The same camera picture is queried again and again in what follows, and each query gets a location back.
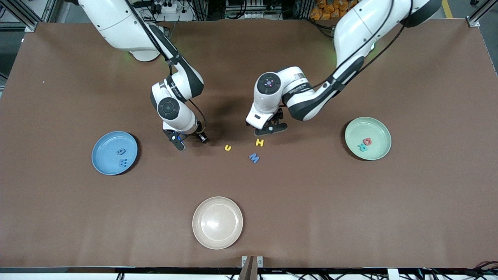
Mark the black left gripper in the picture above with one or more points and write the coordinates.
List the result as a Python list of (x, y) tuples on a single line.
[(279, 114)]

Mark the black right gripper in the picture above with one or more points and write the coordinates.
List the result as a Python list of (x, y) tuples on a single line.
[(202, 136)]

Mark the yellow letter H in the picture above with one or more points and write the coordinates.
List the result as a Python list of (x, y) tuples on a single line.
[(260, 142)]

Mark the light blue letter g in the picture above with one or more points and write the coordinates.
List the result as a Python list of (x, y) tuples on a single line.
[(121, 151)]

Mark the teal letter R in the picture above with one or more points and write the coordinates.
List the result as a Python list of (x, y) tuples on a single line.
[(362, 147)]

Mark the red letter Q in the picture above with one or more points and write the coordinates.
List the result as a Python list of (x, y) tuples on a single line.
[(367, 141)]

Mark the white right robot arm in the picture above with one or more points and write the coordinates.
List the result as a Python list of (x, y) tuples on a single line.
[(175, 109)]

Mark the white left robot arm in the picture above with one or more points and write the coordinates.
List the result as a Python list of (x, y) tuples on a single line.
[(268, 101)]

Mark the blue capital letter W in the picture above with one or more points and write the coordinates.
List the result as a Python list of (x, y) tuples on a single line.
[(254, 158)]

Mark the beige plate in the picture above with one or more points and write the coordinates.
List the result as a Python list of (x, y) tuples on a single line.
[(217, 223)]

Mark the blue plate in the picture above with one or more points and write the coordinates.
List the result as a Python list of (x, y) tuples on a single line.
[(107, 155)]

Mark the green plate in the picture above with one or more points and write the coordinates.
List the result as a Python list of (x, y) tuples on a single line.
[(379, 132)]

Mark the black electronics rack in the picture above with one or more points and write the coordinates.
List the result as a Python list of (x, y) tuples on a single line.
[(253, 7)]

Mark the orange packets pile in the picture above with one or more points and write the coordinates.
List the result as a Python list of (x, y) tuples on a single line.
[(330, 9)]

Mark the white power strip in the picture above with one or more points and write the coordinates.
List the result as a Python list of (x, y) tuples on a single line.
[(171, 7)]

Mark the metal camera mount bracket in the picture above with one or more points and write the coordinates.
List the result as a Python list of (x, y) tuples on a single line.
[(252, 268)]

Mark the aluminium frame beam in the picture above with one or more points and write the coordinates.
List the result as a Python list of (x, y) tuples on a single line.
[(480, 13), (19, 13)]

